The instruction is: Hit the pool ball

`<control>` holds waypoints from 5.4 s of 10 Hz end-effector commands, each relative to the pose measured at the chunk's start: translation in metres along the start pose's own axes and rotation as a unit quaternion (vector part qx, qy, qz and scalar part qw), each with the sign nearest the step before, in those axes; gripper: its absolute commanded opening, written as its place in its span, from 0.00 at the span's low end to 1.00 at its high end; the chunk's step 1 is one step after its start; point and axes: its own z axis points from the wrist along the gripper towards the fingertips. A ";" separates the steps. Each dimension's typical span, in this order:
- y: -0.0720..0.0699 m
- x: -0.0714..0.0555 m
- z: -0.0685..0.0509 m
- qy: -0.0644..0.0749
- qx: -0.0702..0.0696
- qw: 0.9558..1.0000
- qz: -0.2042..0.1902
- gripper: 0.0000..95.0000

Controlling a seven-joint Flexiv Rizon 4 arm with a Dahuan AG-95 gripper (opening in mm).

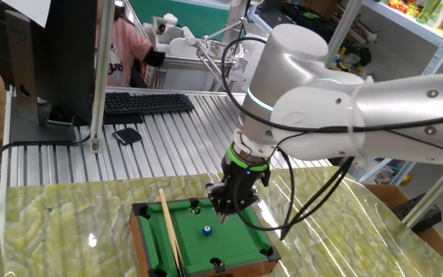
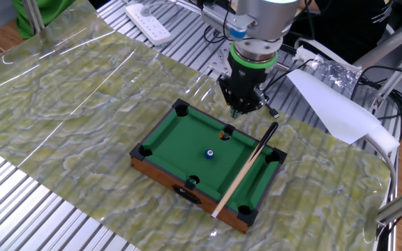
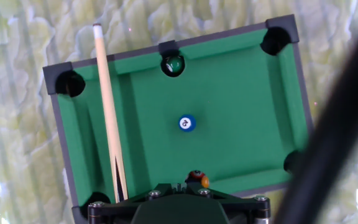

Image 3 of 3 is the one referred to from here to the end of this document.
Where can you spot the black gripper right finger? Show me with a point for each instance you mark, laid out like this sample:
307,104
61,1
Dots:
244,208

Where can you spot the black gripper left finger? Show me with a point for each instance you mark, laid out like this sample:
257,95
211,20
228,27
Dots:
117,207

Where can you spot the wooden pool cue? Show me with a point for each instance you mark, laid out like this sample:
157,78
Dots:
109,109

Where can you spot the orange pool ball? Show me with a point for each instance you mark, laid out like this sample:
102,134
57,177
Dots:
205,182

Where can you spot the dark red pool ball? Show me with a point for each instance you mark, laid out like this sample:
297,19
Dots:
196,175

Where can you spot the mini green pool table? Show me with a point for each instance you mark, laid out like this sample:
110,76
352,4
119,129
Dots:
228,109

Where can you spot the blue pool ball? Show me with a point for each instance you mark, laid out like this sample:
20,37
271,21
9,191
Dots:
187,123

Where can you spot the green pool ball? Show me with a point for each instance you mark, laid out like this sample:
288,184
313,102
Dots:
175,64

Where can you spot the green marble-pattern mat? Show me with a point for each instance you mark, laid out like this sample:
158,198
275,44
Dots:
17,93

